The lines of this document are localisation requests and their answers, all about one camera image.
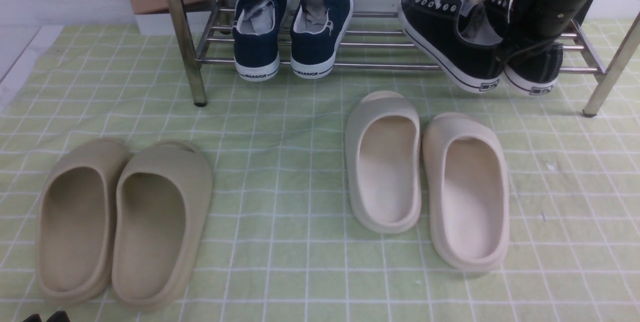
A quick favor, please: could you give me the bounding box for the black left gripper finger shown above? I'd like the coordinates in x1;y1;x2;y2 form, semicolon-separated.
46;310;71;322
22;314;42;322

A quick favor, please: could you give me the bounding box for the black canvas sneaker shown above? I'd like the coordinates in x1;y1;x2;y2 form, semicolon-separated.
484;0;564;96
398;0;503;94

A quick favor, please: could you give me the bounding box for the metal shoe rack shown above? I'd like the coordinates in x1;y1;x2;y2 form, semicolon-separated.
168;0;639;118

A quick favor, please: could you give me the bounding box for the left tan slipper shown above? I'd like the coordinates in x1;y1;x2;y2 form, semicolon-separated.
35;137;131;306

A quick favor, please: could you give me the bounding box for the tan slipper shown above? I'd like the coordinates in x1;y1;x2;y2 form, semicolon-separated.
35;137;131;306
111;139;214;312

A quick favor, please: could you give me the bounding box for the right navy blue sneaker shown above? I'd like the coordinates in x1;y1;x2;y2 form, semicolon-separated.
290;0;354;79

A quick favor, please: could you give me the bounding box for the navy blue sneaker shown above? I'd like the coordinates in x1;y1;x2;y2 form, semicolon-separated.
231;0;291;82
290;0;354;79

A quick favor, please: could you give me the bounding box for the right tan slipper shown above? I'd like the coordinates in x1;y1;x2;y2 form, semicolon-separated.
111;139;214;312

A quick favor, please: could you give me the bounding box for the right cream slipper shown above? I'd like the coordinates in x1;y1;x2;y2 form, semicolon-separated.
422;112;510;274

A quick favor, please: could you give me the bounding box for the cream slipper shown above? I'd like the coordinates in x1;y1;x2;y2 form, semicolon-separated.
422;112;510;274
344;91;422;234

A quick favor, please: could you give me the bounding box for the left cream slipper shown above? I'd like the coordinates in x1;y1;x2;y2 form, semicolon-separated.
344;91;422;234

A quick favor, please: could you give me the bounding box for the left navy blue sneaker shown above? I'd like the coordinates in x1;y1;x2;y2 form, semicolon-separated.
231;0;291;82

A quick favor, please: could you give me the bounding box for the green checkered tablecloth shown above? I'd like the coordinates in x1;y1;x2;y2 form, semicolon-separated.
0;25;640;322

